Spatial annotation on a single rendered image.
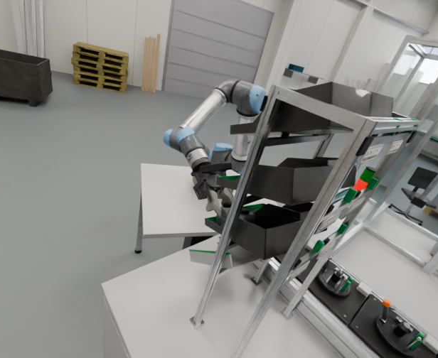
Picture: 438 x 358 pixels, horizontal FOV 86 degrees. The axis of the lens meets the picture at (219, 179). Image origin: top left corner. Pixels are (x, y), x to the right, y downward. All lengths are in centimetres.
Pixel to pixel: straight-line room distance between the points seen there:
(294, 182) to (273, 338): 68
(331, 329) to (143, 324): 66
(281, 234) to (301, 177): 17
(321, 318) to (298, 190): 66
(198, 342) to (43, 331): 123
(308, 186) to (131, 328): 71
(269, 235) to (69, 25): 806
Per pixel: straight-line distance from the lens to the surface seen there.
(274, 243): 58
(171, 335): 93
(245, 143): 128
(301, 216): 67
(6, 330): 204
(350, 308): 114
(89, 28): 824
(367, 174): 114
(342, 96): 46
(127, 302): 98
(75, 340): 191
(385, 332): 114
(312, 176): 52
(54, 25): 840
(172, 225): 125
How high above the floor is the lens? 170
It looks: 29 degrees down
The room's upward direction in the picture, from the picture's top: 16 degrees clockwise
